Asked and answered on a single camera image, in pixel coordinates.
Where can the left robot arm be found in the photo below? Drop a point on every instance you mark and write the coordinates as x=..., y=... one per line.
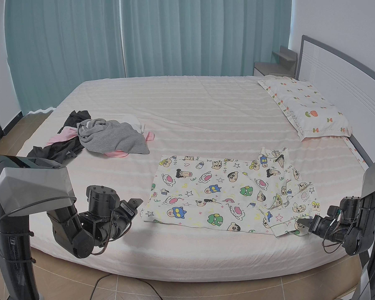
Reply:
x=65, y=227

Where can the white printed pyjama top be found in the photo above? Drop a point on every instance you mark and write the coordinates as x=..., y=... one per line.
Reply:
x=212, y=195

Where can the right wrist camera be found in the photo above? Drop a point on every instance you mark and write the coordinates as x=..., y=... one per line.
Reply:
x=333, y=212

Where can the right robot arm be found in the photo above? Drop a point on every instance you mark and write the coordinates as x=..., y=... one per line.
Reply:
x=372, y=217

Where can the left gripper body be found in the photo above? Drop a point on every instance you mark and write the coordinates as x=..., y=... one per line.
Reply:
x=118, y=223

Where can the blue-green curtain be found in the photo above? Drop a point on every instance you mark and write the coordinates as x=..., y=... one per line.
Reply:
x=206, y=27
x=65, y=42

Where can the bed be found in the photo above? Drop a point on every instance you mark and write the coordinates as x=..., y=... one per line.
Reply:
x=190, y=111

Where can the pile of clothes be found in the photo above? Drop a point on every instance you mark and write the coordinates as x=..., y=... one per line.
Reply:
x=78, y=116

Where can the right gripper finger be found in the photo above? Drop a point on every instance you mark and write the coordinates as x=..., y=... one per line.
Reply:
x=308, y=227

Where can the grey bedside table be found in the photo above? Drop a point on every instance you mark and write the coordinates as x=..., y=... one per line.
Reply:
x=273, y=67

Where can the white printed pillow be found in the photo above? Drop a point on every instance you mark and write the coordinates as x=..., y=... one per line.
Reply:
x=306, y=108

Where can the grey garment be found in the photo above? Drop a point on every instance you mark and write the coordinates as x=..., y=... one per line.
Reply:
x=112, y=136

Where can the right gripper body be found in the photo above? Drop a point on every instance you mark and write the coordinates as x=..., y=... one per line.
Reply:
x=322, y=227

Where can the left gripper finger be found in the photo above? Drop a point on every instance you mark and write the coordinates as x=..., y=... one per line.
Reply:
x=136, y=204

